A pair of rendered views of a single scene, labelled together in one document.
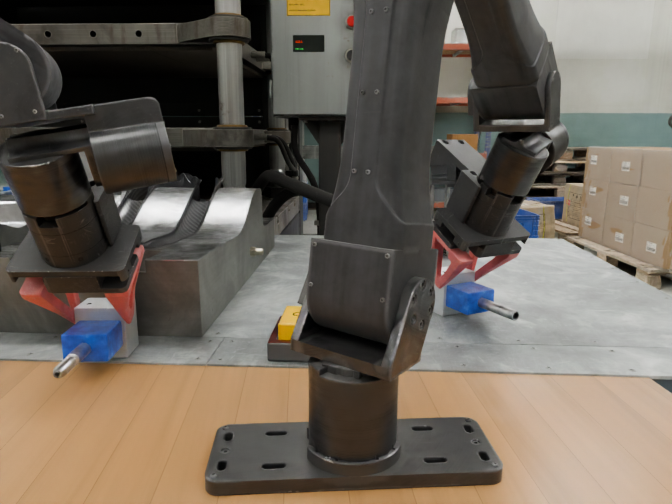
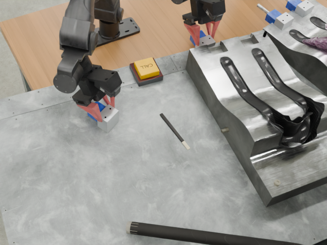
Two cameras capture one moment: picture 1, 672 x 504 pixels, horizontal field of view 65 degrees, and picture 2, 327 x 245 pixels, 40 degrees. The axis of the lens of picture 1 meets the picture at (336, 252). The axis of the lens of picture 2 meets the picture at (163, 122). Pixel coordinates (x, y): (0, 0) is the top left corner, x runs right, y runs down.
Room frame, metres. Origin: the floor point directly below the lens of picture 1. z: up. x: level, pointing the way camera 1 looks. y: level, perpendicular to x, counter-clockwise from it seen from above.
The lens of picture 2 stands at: (1.33, -0.40, 1.85)
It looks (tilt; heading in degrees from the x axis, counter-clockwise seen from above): 55 degrees down; 146
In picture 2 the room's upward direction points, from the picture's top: 9 degrees clockwise
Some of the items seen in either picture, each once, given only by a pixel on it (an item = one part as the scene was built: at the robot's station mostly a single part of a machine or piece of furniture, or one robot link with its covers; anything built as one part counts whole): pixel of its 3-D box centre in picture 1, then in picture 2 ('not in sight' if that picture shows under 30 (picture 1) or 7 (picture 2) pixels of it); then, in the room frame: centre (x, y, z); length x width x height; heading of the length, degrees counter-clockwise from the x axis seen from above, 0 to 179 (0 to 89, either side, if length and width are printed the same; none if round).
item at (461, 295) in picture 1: (475, 300); (95, 109); (0.63, -0.17, 0.83); 0.13 x 0.05 x 0.05; 28
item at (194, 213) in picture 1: (153, 206); (272, 89); (0.81, 0.28, 0.92); 0.35 x 0.16 x 0.09; 177
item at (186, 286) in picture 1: (165, 236); (266, 105); (0.82, 0.27, 0.87); 0.50 x 0.26 x 0.14; 177
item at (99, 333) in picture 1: (89, 344); (197, 36); (0.48, 0.24, 0.83); 0.13 x 0.05 x 0.05; 2
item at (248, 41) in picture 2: not in sight; (246, 43); (0.60, 0.34, 0.87); 0.05 x 0.05 x 0.04; 87
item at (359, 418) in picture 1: (352, 408); (109, 25); (0.34, -0.01, 0.84); 0.20 x 0.07 x 0.08; 94
